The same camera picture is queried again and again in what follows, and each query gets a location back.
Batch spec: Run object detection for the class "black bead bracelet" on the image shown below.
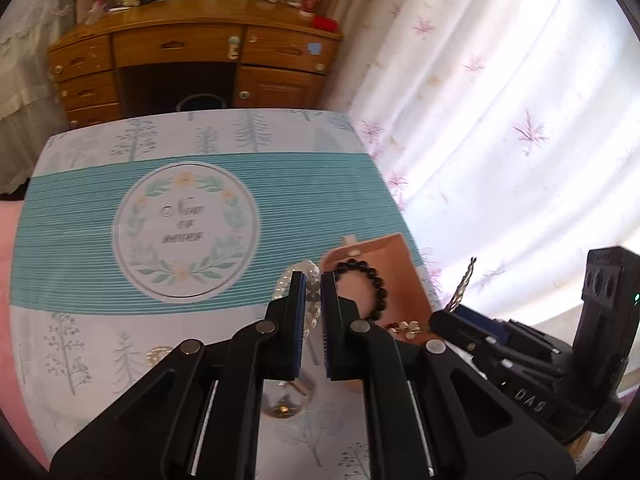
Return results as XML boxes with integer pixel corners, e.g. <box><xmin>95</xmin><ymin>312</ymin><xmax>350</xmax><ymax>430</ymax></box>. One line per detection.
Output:
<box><xmin>334</xmin><ymin>258</ymin><xmax>389</xmax><ymax>322</ymax></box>

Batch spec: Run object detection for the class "small gold pearl brooch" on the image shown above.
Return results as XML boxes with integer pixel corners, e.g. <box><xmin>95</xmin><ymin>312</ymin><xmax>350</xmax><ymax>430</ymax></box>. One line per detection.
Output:
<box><xmin>146</xmin><ymin>345</ymin><xmax>174</xmax><ymax>368</ymax></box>

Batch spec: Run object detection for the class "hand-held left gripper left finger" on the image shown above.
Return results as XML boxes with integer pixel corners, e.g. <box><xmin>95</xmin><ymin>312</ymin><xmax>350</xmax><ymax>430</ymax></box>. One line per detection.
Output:
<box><xmin>49</xmin><ymin>271</ymin><xmax>307</xmax><ymax>480</ymax></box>

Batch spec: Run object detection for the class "white floral curtain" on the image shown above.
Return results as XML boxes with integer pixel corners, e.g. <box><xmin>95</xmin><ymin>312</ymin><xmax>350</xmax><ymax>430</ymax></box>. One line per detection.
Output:
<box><xmin>320</xmin><ymin>0</ymin><xmax>640</xmax><ymax>341</ymax></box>

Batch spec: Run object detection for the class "pink blanket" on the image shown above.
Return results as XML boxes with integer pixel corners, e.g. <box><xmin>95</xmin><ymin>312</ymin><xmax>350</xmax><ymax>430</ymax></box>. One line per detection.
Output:
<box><xmin>0</xmin><ymin>199</ymin><xmax>53</xmax><ymax>466</ymax></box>

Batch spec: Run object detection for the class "white pearl necklace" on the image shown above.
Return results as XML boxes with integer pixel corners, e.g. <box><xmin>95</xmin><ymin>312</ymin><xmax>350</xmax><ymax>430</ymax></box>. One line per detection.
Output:
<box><xmin>272</xmin><ymin>260</ymin><xmax>323</xmax><ymax>342</ymax></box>

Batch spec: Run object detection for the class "dark stool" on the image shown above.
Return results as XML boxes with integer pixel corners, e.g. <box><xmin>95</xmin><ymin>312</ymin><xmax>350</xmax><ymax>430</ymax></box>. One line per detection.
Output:
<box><xmin>176</xmin><ymin>92</ymin><xmax>226</xmax><ymax>113</ymax></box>

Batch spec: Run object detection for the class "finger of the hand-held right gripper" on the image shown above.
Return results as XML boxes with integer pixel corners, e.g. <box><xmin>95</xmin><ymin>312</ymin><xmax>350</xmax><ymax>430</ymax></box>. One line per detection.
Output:
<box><xmin>429</xmin><ymin>311</ymin><xmax>567</xmax><ymax>384</ymax></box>
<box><xmin>456</xmin><ymin>304</ymin><xmax>572</xmax><ymax>357</ymax></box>

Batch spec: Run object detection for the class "pink plastic tray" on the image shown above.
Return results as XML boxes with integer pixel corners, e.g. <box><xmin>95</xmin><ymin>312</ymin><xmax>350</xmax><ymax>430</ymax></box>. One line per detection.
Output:
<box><xmin>319</xmin><ymin>232</ymin><xmax>432</xmax><ymax>392</ymax></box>

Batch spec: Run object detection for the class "silver chain necklace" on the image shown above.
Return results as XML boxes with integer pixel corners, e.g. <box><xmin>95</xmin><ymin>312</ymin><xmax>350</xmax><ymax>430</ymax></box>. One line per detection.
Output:
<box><xmin>444</xmin><ymin>256</ymin><xmax>477</xmax><ymax>314</ymax></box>

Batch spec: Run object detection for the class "gold flower bracelet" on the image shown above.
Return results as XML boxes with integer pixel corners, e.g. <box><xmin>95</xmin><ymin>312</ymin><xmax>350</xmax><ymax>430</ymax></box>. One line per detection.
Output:
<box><xmin>386</xmin><ymin>319</ymin><xmax>427</xmax><ymax>341</ymax></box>

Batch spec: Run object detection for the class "wooden desk with drawers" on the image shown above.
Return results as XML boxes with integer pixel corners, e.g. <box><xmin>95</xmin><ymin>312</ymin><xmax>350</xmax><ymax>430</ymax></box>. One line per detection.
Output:
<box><xmin>47</xmin><ymin>7</ymin><xmax>346</xmax><ymax>129</ymax></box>

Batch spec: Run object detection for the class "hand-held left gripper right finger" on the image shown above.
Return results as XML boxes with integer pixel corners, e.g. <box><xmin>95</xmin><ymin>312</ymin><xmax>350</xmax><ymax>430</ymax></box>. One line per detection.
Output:
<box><xmin>321</xmin><ymin>271</ymin><xmax>578</xmax><ymax>480</ymax></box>

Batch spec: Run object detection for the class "lace covered cabinet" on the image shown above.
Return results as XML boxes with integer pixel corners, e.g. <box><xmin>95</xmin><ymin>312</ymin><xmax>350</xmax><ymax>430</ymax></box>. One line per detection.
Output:
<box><xmin>0</xmin><ymin>0</ymin><xmax>77</xmax><ymax>196</ymax></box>

